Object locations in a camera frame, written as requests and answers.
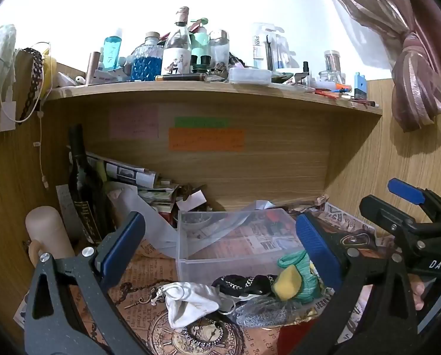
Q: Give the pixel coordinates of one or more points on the white paper tag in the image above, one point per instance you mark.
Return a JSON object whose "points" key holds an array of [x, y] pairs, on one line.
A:
{"points": [[8, 116]]}

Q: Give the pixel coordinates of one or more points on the white paper sheet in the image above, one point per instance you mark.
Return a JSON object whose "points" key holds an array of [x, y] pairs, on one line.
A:
{"points": [[139, 214]]}

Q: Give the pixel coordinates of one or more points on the yellow plastic object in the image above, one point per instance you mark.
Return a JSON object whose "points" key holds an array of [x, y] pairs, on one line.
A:
{"points": [[50, 70]]}

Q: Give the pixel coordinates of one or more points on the pink striped curtain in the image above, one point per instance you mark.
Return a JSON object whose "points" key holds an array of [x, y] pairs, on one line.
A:
{"points": [[420, 81]]}

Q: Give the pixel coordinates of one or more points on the clear bottle white label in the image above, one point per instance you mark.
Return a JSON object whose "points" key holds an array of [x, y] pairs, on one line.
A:
{"points": [[176, 63]]}

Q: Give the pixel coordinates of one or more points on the dark brown pen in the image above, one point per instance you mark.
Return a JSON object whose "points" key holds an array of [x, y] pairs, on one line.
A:
{"points": [[180, 77]]}

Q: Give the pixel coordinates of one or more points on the red pen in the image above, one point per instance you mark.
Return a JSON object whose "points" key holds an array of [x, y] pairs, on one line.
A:
{"points": [[327, 93]]}

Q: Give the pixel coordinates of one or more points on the grey glitter pouch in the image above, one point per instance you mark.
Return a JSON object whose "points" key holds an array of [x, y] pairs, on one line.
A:
{"points": [[261, 316]]}

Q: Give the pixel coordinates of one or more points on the clear bottle silver cap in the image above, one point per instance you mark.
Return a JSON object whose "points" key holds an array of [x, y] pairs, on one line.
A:
{"points": [[218, 50]]}

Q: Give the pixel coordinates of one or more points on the newspaper print mat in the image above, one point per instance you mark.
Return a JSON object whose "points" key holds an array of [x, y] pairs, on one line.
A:
{"points": [[143, 277]]}

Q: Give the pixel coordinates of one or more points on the pink paper note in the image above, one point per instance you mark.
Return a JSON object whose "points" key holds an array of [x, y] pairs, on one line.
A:
{"points": [[133, 122]]}

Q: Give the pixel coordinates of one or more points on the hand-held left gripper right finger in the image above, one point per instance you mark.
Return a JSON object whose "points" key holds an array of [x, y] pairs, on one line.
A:
{"points": [[316, 247]]}

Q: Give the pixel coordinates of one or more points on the clear flat plastic case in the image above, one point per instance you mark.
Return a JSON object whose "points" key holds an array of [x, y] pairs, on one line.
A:
{"points": [[250, 76]]}

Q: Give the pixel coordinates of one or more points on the green paper note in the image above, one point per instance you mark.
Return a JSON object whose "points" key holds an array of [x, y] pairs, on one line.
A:
{"points": [[202, 122]]}

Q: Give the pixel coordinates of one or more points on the black nail polish bottle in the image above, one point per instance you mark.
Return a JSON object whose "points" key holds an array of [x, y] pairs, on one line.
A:
{"points": [[306, 69]]}

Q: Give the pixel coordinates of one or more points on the turquoise liquid bottle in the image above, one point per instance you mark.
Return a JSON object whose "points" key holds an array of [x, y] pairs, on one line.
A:
{"points": [[112, 53]]}

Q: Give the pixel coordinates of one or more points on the green sock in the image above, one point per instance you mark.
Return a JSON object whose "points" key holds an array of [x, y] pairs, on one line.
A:
{"points": [[305, 288]]}

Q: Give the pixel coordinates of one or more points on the red pouch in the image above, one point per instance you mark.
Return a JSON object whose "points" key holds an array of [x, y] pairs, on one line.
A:
{"points": [[294, 340]]}

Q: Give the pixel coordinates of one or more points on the glass jar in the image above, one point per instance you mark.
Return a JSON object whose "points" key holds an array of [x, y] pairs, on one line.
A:
{"points": [[333, 63]]}

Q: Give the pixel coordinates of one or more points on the orange marker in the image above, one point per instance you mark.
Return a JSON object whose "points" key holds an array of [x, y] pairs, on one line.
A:
{"points": [[343, 88]]}

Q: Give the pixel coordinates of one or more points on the dark wine bottle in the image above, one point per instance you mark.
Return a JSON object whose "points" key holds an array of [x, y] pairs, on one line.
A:
{"points": [[83, 192]]}

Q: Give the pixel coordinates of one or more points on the orange paper note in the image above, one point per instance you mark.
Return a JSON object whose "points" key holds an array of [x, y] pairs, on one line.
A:
{"points": [[205, 139]]}

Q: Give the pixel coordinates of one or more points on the small blue box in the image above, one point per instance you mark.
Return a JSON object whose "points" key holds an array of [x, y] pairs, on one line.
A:
{"points": [[361, 88]]}

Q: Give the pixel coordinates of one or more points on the wooden shelf board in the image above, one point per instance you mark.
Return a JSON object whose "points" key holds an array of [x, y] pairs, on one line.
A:
{"points": [[205, 92]]}

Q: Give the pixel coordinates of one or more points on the mint green pump bottle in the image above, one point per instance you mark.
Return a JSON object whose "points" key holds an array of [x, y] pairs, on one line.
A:
{"points": [[200, 44]]}

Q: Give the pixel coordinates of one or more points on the person's right hand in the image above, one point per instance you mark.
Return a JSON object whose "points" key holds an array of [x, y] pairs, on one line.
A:
{"points": [[417, 296]]}

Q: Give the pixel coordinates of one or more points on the blister pack white card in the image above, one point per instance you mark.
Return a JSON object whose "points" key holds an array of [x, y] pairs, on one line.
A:
{"points": [[259, 44]]}

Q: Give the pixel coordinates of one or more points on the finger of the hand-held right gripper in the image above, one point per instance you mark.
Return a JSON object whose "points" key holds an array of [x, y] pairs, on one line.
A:
{"points": [[405, 190], [383, 210]]}

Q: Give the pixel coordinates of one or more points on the black braided headband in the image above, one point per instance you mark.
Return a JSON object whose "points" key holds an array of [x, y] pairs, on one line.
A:
{"points": [[242, 284]]}

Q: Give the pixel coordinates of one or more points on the clear plastic storage box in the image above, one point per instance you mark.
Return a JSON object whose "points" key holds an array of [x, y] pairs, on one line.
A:
{"points": [[220, 251]]}

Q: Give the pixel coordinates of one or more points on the yellow sponge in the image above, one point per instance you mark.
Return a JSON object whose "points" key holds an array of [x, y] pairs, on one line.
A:
{"points": [[287, 284]]}

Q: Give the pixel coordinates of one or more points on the faceted glass bottle blue liquid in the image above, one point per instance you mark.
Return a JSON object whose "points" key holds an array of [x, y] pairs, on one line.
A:
{"points": [[146, 66]]}

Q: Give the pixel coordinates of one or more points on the pile of papers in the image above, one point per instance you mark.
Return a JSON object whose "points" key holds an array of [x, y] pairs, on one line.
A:
{"points": [[132, 172]]}

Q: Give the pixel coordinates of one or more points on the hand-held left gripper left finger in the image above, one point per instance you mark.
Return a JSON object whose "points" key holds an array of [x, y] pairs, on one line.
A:
{"points": [[126, 244]]}

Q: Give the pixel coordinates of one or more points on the black lace headband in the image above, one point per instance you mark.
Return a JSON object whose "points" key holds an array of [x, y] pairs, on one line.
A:
{"points": [[37, 70]]}

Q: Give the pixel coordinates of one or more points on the small white card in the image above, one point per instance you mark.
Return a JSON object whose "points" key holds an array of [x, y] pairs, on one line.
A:
{"points": [[191, 201]]}

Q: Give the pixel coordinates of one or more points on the blister pack black tool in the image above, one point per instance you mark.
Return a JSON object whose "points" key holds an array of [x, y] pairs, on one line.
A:
{"points": [[269, 51]]}

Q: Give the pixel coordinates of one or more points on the rose gold tube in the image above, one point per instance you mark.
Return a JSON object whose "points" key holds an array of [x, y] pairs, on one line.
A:
{"points": [[93, 68]]}

